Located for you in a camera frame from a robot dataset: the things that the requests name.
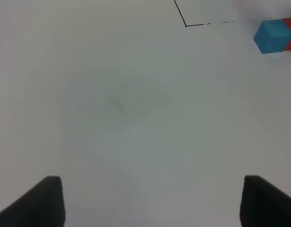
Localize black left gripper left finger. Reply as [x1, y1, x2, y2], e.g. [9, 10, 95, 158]
[0, 176, 65, 227]

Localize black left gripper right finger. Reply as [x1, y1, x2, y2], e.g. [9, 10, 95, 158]
[239, 175, 291, 227]

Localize blue block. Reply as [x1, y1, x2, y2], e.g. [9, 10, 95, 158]
[254, 19, 291, 54]

